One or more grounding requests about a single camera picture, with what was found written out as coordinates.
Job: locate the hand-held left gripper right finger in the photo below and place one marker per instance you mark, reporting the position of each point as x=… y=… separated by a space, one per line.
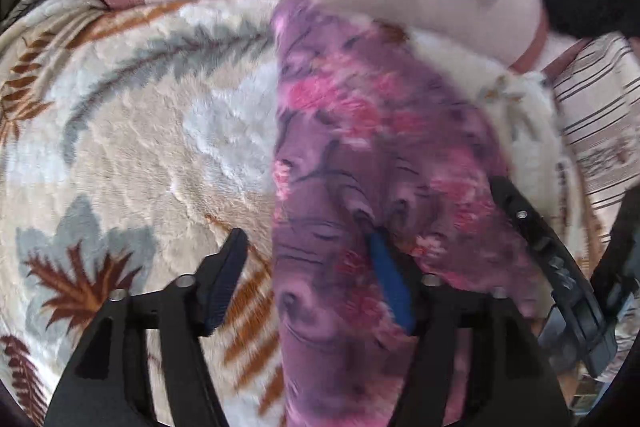
x=392 y=287

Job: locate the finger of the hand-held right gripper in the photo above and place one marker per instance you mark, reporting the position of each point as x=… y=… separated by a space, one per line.
x=617 y=247
x=545 y=247

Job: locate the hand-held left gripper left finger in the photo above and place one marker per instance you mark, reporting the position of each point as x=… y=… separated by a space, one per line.
x=225 y=277

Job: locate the purple floral garment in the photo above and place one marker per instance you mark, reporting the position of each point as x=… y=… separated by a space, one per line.
x=340 y=167

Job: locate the beige striped cloth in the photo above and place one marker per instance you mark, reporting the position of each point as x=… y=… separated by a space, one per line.
x=600 y=107

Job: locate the beige leaf-print blanket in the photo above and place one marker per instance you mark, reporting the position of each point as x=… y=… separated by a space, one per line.
x=125 y=132

